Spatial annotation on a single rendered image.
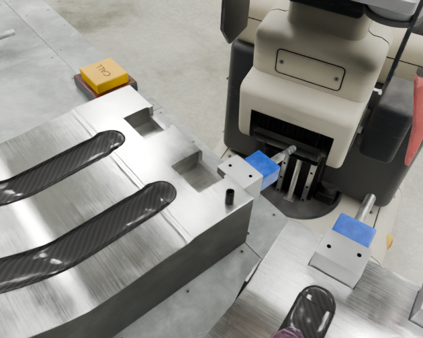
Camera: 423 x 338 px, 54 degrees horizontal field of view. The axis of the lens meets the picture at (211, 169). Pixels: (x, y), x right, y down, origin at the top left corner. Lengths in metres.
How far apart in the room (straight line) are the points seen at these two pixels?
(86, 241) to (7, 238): 0.08
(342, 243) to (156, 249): 0.19
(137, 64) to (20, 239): 1.87
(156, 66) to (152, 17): 0.53
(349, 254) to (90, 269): 0.26
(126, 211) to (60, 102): 0.33
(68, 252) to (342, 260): 0.28
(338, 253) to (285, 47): 0.40
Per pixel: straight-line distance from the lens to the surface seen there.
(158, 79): 2.15
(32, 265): 0.44
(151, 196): 0.47
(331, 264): 0.45
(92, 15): 2.77
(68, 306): 0.41
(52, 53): 0.88
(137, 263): 0.42
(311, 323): 0.45
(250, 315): 0.42
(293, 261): 0.47
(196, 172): 0.52
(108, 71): 0.74
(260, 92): 0.77
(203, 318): 0.49
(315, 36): 0.75
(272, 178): 0.57
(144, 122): 0.58
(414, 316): 0.47
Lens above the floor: 1.25
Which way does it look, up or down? 48 degrees down
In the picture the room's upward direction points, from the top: 3 degrees clockwise
